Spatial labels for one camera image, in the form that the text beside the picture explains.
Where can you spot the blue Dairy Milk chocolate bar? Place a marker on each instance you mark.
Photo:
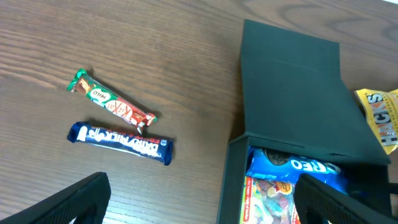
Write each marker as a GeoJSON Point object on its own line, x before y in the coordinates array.
{"type": "Point", "coordinates": [152, 148]}

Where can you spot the black open box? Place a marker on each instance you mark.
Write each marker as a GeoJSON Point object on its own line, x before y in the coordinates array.
{"type": "Point", "coordinates": [295, 101]}

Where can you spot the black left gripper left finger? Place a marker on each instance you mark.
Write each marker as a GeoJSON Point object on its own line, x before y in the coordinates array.
{"type": "Point", "coordinates": [85, 201]}

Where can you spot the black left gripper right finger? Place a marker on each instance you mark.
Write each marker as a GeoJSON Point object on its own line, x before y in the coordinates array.
{"type": "Point", "coordinates": [317, 202]}

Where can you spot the blue Oreo cookie pack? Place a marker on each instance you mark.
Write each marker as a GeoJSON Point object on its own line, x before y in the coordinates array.
{"type": "Point", "coordinates": [269, 164]}

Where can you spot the green red KitKat Milo bar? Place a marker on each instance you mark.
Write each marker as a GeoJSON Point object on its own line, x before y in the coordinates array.
{"type": "Point", "coordinates": [106, 98]}

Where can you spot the Haribo gummy candy bag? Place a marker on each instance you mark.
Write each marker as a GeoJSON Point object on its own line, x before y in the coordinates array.
{"type": "Point", "coordinates": [268, 202]}

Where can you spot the yellow Hacks candy bag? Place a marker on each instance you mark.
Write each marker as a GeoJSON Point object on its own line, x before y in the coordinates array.
{"type": "Point", "coordinates": [380, 108]}

